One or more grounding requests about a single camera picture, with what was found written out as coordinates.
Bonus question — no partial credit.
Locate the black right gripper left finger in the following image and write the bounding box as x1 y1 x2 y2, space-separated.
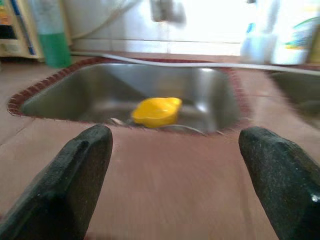
0 124 114 240

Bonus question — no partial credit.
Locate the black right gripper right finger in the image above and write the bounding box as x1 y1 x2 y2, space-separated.
238 125 320 240

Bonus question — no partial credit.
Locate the round steel plate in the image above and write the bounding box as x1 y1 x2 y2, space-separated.
109 116 207 137

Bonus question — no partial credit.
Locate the yellow plastic bowl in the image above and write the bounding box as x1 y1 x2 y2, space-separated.
131 96 184 130

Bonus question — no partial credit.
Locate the small steel sink basin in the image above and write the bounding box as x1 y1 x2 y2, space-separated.
268 71 320 126

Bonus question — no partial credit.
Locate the large steel sink basin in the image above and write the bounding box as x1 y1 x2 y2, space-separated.
19 61 242 137

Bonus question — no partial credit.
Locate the white detergent bottle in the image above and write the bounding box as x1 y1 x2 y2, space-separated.
271 0 320 66

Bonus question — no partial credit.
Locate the green dish soap bottle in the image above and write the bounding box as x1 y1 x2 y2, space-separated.
31 0 74 69

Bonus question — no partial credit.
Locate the translucent plastic cup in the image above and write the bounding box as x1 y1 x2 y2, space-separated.
239 32 279 65

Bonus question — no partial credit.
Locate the yellowish jar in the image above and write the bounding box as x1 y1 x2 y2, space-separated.
308 22 320 65

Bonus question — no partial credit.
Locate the blue white toothbrush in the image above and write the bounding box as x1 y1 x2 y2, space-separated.
245 0 278 38

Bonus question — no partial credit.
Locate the beige water ionizer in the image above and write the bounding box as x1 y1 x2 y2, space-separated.
0 0 43 60

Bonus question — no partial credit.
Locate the thin white tube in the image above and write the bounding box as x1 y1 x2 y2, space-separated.
71 0 127 41

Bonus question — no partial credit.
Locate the thick white hose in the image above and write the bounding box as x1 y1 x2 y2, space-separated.
70 51 320 76

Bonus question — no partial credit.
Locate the grey wall faucet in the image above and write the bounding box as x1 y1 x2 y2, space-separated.
149 0 188 24

